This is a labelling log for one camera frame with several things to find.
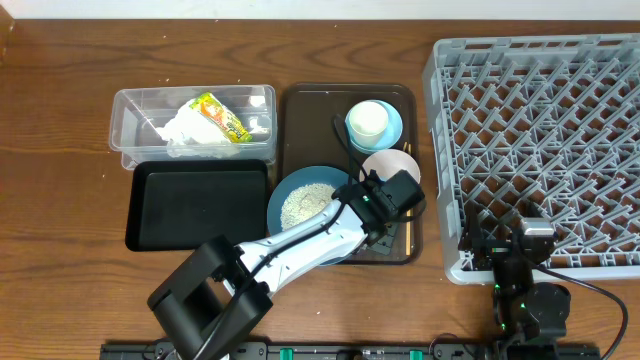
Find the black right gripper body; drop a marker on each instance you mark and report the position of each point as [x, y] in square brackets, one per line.
[492, 253]

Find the dark blue plate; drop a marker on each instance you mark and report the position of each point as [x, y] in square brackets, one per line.
[295, 182]

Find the rice leftovers pile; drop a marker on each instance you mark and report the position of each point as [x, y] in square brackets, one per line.
[304, 203]

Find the green yellow snack wrapper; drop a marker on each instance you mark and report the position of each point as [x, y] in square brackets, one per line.
[208, 106]

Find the white napkin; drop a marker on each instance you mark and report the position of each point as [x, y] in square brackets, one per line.
[190, 134]

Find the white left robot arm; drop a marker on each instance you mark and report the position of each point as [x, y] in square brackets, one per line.
[221, 291]

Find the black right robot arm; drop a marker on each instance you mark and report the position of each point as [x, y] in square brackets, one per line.
[532, 315]

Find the grey dishwasher rack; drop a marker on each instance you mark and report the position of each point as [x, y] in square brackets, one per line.
[550, 122]

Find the wooden chopstick right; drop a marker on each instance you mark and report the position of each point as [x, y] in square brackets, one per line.
[408, 229]

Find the pink bowl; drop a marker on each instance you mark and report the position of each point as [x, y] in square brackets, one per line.
[388, 162]

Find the light blue small bowl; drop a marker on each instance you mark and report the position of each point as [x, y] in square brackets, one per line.
[391, 135]

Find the cream plastic cup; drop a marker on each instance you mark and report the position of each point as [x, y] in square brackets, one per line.
[368, 121]

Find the brown serving tray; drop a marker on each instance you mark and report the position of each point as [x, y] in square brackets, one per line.
[306, 138]

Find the clear plastic bin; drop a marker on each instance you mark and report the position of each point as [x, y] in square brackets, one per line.
[137, 112]

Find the black tray bin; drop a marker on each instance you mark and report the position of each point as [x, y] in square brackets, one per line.
[179, 205]

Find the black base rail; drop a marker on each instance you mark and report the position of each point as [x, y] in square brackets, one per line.
[164, 350]

